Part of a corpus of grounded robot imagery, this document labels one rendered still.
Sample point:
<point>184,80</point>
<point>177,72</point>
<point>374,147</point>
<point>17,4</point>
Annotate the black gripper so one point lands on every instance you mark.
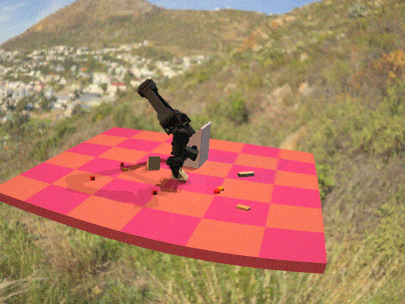
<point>175,161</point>

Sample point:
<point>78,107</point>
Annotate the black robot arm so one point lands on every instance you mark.
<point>170,118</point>

